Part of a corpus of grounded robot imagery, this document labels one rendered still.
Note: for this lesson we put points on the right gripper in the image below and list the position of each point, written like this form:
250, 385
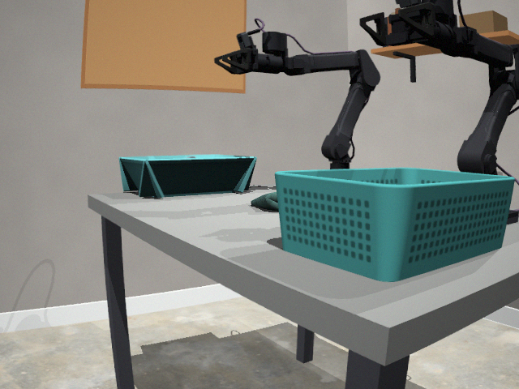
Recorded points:
244, 60

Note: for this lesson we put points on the dark green towel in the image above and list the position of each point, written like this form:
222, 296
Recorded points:
266, 201

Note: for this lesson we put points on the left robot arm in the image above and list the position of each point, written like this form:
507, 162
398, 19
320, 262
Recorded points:
477, 154

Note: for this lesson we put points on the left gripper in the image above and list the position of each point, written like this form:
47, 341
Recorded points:
414, 32

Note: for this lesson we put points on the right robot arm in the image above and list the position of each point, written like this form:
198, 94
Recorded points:
363, 82

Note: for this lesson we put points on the teal perforated basket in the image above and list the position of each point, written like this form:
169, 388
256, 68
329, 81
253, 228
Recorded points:
391, 232

